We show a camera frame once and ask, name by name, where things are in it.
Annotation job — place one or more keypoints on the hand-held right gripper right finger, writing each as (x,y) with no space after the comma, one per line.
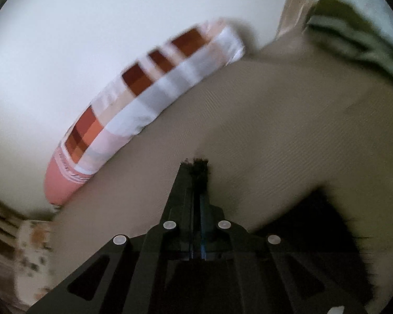
(216,216)

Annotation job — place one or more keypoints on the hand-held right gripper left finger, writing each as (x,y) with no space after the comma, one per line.
(182,199)

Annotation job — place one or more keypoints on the black pants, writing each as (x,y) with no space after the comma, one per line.
(314,222)

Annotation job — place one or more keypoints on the pink plaid pillow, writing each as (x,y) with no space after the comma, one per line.
(150,95)

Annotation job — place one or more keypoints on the floral cushion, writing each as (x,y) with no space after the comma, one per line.
(32,261)

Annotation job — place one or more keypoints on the wooden headboard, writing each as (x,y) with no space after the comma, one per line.
(294,9)

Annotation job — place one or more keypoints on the dark striped cloth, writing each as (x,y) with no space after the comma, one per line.
(363,42)

